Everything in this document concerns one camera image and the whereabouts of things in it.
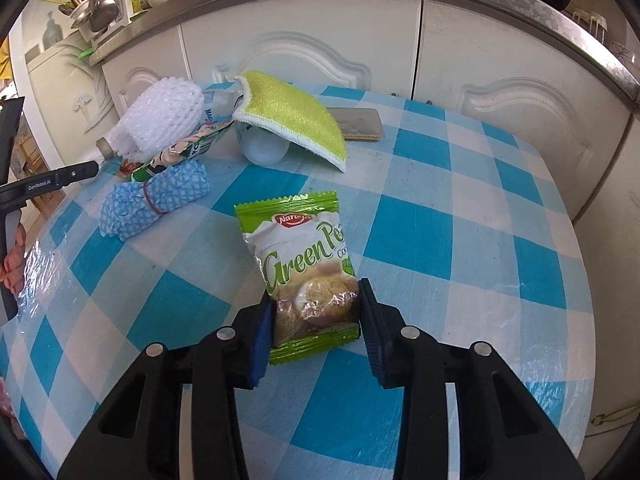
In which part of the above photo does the cartoon printed milk packet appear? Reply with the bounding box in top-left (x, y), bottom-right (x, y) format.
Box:
top-left (162, 122), bottom-right (236, 166)

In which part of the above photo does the translucent white plastic cup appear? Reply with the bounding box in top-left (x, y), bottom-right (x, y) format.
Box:
top-left (235, 122), bottom-right (291, 167)

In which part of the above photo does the brass cabinet handle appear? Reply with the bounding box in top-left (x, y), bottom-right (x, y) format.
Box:
top-left (590, 407), bottom-right (636, 428)

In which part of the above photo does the steel ladle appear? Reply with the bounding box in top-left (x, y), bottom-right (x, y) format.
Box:
top-left (89, 0), bottom-right (121, 33)

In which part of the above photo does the white kitchen cabinet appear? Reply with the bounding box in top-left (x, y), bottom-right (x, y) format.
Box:
top-left (100, 0), bottom-right (640, 226)

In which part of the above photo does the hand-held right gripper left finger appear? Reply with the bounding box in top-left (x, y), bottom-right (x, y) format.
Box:
top-left (57, 295), bottom-right (277, 480)

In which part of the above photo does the brown scouring pad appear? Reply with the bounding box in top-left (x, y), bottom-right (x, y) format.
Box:
top-left (327, 107), bottom-right (385, 142)

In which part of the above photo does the blue checked tablecloth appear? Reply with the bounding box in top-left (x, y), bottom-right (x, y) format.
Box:
top-left (0, 80), bottom-right (598, 480)

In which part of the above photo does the green cookie packet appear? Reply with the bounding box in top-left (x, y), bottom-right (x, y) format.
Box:
top-left (235, 191), bottom-right (361, 366)

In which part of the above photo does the large white foam net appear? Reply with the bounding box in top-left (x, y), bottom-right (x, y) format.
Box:
top-left (102, 76), bottom-right (206, 161)

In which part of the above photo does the white dish rack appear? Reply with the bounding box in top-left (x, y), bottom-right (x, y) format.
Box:
top-left (77, 0), bottom-right (133, 43)

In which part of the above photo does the yellow-green scouring sponge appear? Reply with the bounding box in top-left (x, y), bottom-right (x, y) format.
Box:
top-left (232, 70), bottom-right (348, 173)

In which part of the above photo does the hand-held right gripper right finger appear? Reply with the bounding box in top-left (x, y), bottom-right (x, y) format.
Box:
top-left (357, 277), bottom-right (586, 480)

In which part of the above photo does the blue patterned cloth roll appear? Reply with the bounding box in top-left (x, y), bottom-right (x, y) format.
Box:
top-left (97, 162), bottom-right (211, 240)

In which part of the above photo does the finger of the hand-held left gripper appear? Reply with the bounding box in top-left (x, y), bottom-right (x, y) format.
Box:
top-left (52, 161), bottom-right (101, 188)

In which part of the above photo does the small green white packet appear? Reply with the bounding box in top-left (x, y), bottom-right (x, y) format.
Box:
top-left (130, 162), bottom-right (166, 183)

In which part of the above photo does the person's left hand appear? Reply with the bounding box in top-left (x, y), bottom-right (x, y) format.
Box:
top-left (0, 222), bottom-right (27, 303)

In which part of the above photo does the white plate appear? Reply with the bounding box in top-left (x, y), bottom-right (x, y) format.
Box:
top-left (607, 40), bottom-right (640, 68)

